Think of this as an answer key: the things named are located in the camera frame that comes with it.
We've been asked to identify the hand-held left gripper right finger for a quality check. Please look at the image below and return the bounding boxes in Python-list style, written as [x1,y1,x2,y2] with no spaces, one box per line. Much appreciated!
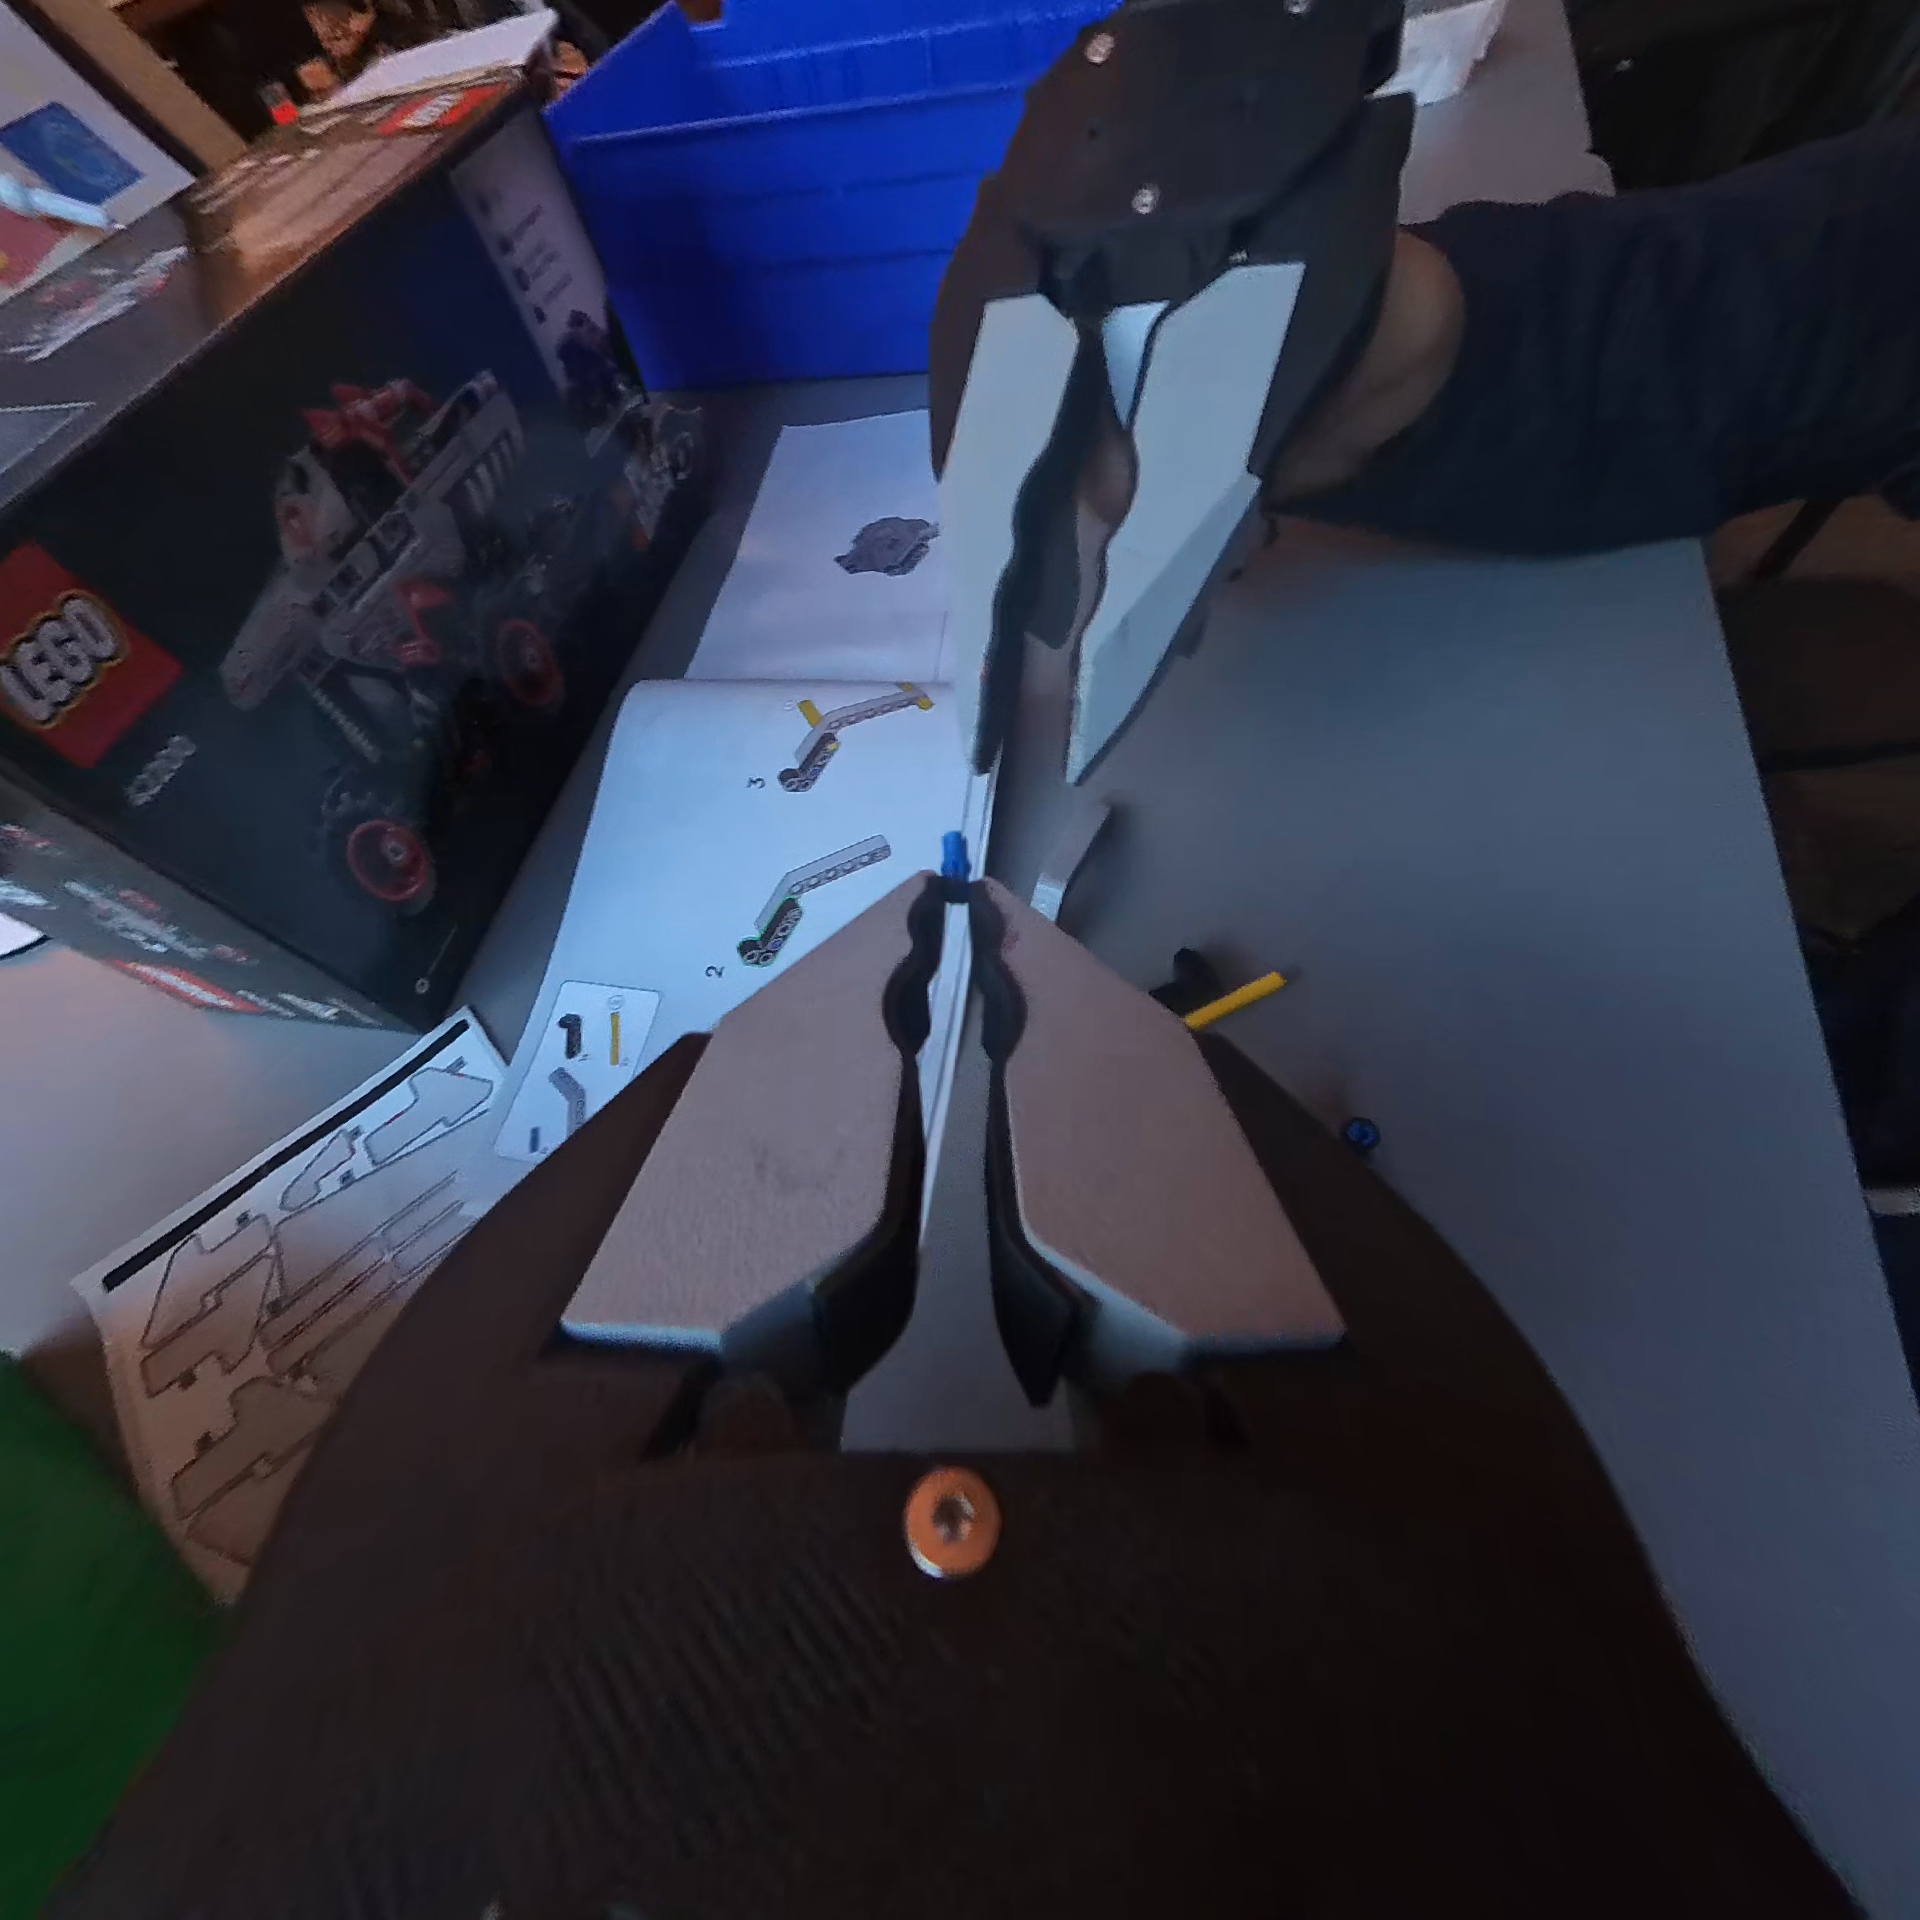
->
[960,876,1351,1413]

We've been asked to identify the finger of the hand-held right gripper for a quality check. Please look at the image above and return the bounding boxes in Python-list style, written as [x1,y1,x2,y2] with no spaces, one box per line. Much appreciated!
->
[933,292,1135,780]
[1062,258,1309,791]

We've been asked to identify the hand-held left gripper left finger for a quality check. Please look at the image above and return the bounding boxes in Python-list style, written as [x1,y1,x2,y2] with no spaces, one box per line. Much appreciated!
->
[559,874,948,1398]

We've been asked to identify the grey angled toy beam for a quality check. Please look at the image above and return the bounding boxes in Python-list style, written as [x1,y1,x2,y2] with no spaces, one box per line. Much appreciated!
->
[1026,802,1117,924]

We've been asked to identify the person's right forearm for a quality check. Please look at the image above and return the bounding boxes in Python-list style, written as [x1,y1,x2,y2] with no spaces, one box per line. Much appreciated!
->
[1290,113,1920,560]

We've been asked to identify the black toy truck set box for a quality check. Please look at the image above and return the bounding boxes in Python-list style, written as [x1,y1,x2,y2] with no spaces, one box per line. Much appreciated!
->
[0,74,709,1039]

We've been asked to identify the person's right hand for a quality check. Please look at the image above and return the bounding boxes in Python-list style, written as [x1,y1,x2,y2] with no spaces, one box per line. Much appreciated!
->
[1267,224,1471,511]

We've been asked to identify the crumpled white plastic bag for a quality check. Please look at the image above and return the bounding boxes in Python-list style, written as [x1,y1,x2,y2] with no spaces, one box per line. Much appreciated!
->
[1372,0,1519,109]

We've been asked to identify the blue plastic bin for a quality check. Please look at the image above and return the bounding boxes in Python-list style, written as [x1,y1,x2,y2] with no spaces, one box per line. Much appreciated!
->
[543,0,1128,396]

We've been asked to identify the white instruction booklet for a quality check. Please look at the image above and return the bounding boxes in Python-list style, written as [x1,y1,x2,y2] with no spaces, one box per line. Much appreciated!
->
[450,408,1001,1292]

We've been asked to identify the white sticker sheet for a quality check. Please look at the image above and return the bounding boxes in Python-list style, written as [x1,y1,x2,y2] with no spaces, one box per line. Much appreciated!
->
[73,1008,512,1601]

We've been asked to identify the dark cloth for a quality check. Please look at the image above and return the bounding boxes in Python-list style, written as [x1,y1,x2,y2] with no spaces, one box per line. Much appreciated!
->
[1566,0,1920,198]

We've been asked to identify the white paper sheet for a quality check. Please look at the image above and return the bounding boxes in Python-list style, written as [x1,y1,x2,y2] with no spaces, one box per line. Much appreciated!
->
[323,7,565,109]

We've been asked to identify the dark chair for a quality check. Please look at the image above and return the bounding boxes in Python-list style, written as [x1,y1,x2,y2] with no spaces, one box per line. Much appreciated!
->
[1711,495,1920,1203]

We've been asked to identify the green object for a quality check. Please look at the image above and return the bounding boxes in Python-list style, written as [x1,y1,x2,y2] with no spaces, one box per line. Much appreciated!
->
[0,1350,228,1920]

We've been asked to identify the white board with brick prints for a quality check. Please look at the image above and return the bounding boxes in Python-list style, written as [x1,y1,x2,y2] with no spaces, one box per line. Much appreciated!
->
[0,15,198,303]

